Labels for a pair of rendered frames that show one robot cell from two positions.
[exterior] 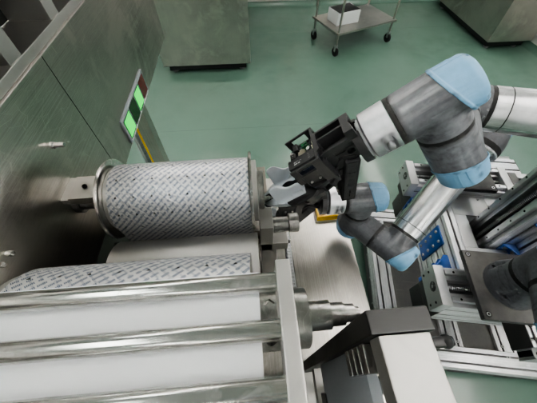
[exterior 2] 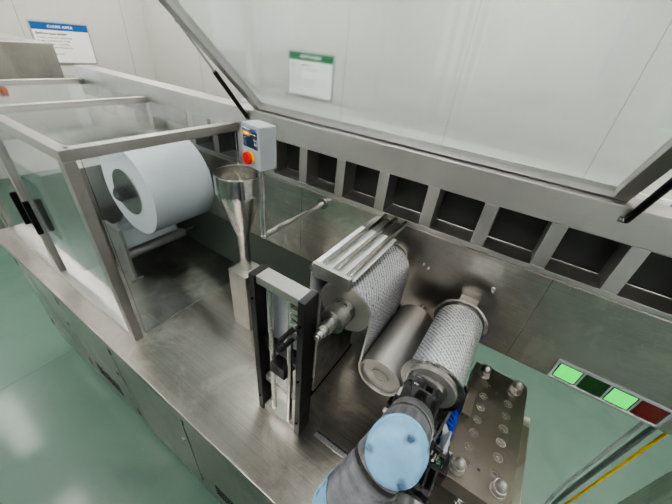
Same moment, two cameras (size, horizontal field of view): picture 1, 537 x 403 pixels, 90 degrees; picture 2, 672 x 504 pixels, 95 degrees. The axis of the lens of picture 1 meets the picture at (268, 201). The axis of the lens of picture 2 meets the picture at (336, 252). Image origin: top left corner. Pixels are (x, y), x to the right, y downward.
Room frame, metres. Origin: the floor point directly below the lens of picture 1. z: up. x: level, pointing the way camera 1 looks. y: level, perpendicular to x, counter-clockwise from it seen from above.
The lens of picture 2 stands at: (0.35, -0.46, 1.88)
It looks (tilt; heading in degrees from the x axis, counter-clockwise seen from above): 34 degrees down; 125
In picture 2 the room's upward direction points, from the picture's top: 6 degrees clockwise
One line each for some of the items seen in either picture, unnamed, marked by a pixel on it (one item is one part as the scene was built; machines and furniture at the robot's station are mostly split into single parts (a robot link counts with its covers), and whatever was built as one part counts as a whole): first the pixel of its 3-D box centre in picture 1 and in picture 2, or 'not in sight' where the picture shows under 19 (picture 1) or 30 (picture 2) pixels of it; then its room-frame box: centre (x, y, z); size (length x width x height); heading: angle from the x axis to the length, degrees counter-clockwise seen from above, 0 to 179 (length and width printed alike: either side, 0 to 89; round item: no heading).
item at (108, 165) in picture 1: (117, 198); (459, 321); (0.29, 0.28, 1.25); 0.15 x 0.01 x 0.15; 5
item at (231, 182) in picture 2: not in sight; (238, 181); (-0.41, 0.08, 1.50); 0.14 x 0.14 x 0.06
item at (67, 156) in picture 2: not in sight; (101, 186); (-1.24, -0.05, 1.25); 1.19 x 0.57 x 0.70; 5
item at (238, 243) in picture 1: (191, 269); (398, 346); (0.19, 0.14, 1.17); 0.26 x 0.12 x 0.12; 95
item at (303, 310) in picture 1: (280, 318); (338, 315); (0.07, -0.01, 1.33); 0.06 x 0.06 x 0.06; 5
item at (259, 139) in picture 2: not in sight; (256, 145); (-0.24, 0.01, 1.66); 0.07 x 0.07 x 0.10; 86
